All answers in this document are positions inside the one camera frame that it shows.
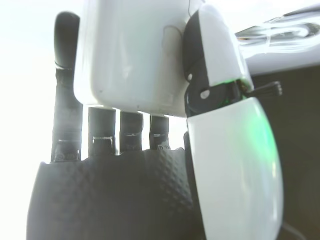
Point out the white and black hand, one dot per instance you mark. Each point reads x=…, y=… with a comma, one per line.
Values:
x=112, y=195

